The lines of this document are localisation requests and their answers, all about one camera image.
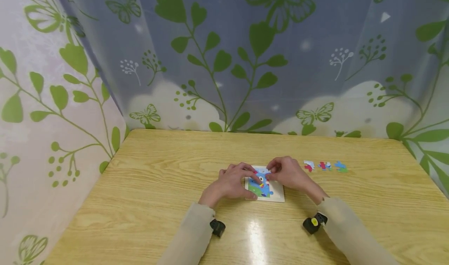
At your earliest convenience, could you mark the person's right hand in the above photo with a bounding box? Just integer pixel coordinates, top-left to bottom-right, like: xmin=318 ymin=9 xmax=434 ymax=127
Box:
xmin=266 ymin=156 xmax=329 ymax=205

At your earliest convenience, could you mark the person's left hand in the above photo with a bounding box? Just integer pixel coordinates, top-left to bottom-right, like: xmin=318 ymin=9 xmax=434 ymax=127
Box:
xmin=198 ymin=163 xmax=263 ymax=209

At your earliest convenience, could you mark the white framed colourful puzzle board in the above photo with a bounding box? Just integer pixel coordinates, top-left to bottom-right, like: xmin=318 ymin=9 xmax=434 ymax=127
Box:
xmin=244 ymin=165 xmax=285 ymax=203

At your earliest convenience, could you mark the person's right forearm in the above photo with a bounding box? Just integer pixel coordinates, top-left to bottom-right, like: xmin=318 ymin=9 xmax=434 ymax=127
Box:
xmin=317 ymin=196 xmax=401 ymax=265

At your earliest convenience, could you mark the person's left forearm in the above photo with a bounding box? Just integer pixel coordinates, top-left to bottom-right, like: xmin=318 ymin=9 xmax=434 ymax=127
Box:
xmin=157 ymin=201 xmax=217 ymax=265

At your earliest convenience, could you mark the black wrist band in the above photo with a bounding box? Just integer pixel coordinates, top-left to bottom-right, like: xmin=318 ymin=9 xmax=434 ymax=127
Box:
xmin=210 ymin=219 xmax=226 ymax=238
xmin=302 ymin=212 xmax=329 ymax=235

